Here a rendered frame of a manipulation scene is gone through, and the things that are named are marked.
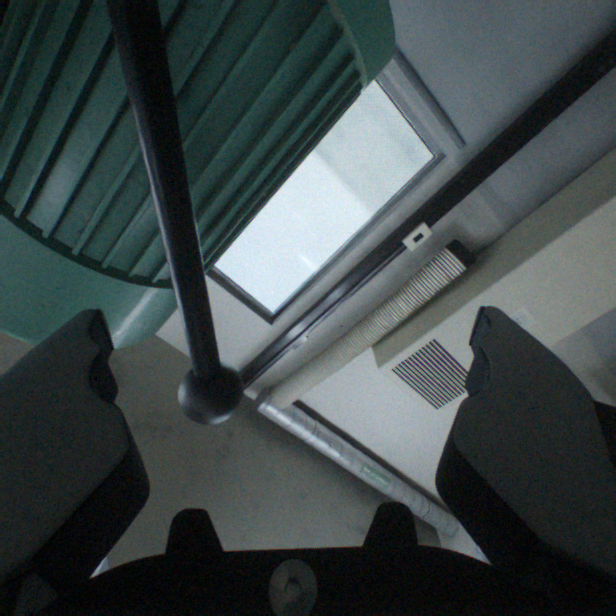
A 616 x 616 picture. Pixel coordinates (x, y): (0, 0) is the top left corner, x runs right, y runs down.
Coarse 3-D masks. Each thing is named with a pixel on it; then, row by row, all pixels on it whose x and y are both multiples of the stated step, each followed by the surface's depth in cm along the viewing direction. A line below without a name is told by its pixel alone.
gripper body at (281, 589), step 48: (192, 528) 4; (384, 528) 5; (96, 576) 4; (144, 576) 4; (192, 576) 4; (240, 576) 4; (288, 576) 4; (336, 576) 4; (384, 576) 4; (432, 576) 4; (480, 576) 4
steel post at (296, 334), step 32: (576, 64) 125; (608, 64) 120; (544, 96) 128; (576, 96) 125; (512, 128) 131; (480, 160) 136; (448, 192) 143; (416, 224) 150; (384, 256) 158; (352, 288) 166; (320, 320) 174
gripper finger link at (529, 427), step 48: (480, 336) 10; (528, 336) 9; (480, 384) 8; (528, 384) 7; (576, 384) 7; (480, 432) 6; (528, 432) 6; (576, 432) 6; (480, 480) 5; (528, 480) 5; (576, 480) 5; (480, 528) 6; (528, 528) 5; (576, 528) 5
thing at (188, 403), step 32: (128, 0) 9; (128, 32) 9; (160, 32) 9; (128, 64) 9; (160, 64) 10; (128, 96) 10; (160, 96) 10; (160, 128) 10; (160, 160) 11; (160, 192) 11; (160, 224) 12; (192, 224) 12; (192, 256) 13; (192, 288) 13; (192, 320) 14; (192, 352) 15; (192, 384) 16; (224, 384) 16; (192, 416) 16; (224, 416) 16
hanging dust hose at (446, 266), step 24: (456, 240) 149; (432, 264) 154; (456, 264) 147; (408, 288) 158; (432, 288) 154; (384, 312) 165; (408, 312) 161; (360, 336) 171; (312, 360) 186; (336, 360) 178; (288, 384) 191; (312, 384) 186
